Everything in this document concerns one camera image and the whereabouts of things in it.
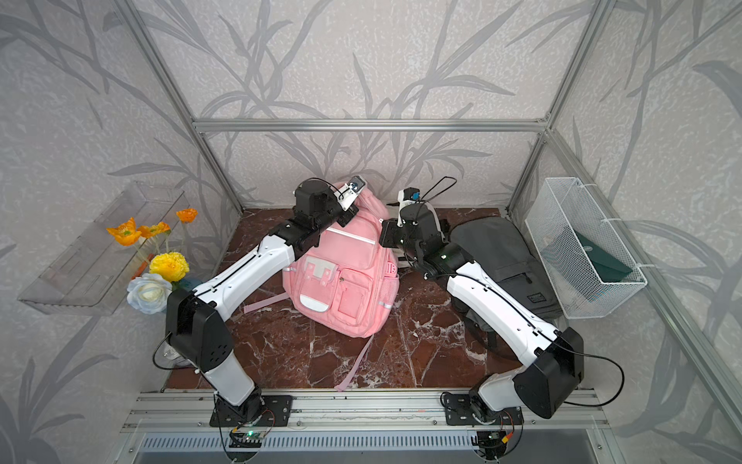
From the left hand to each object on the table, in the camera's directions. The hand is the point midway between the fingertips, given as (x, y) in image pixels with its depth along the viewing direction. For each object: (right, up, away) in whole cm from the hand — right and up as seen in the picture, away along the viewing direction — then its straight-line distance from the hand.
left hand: (351, 189), depth 81 cm
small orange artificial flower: (-41, -8, -7) cm, 43 cm away
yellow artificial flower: (-40, -20, -14) cm, 47 cm away
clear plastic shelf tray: (-56, -22, -16) cm, 63 cm away
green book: (+61, -19, -16) cm, 66 cm away
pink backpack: (-2, -26, +2) cm, 26 cm away
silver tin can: (-51, -47, -2) cm, 69 cm away
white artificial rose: (-40, -25, -21) cm, 51 cm away
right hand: (+9, -9, -6) cm, 14 cm away
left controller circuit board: (-25, -64, -9) cm, 69 cm away
